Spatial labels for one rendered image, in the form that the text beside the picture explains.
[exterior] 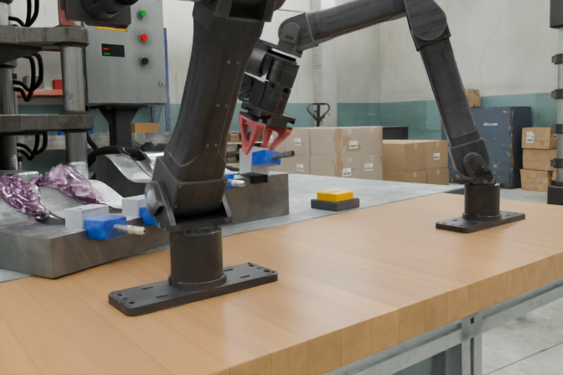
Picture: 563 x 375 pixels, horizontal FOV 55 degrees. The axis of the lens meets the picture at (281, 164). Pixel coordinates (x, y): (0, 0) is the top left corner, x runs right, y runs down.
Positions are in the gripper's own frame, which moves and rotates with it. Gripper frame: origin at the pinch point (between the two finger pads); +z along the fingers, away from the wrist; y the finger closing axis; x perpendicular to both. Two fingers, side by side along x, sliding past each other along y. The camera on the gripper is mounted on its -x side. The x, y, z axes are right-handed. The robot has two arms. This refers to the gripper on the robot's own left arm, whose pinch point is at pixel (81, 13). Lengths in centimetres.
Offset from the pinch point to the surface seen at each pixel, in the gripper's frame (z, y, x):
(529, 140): 274, -658, 45
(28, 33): 71, -7, -9
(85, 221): -18.0, 7.0, 33.3
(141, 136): 340, -149, 19
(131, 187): 13.6, -12.1, 32.1
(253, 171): -5.5, -30.2, 29.5
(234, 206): -5.7, -25.2, 36.0
